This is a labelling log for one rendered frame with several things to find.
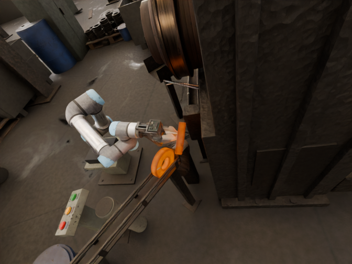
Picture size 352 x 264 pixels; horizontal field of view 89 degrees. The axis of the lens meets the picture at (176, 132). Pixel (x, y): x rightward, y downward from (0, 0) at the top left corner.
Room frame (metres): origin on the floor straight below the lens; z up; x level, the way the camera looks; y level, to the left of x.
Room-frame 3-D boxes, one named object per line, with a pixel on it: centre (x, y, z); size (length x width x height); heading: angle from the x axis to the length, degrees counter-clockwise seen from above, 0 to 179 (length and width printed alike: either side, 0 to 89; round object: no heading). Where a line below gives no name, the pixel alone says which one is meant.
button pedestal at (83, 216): (0.53, 0.73, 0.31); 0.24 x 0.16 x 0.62; 159
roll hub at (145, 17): (0.93, -0.11, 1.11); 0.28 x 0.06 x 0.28; 159
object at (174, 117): (1.46, -0.12, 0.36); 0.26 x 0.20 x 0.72; 14
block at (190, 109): (0.67, -0.13, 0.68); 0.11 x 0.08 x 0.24; 69
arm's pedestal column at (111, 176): (1.13, 0.66, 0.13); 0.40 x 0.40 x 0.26; 67
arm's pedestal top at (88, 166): (1.13, 0.66, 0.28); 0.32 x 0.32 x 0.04; 67
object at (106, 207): (0.51, 0.57, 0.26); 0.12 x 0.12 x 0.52
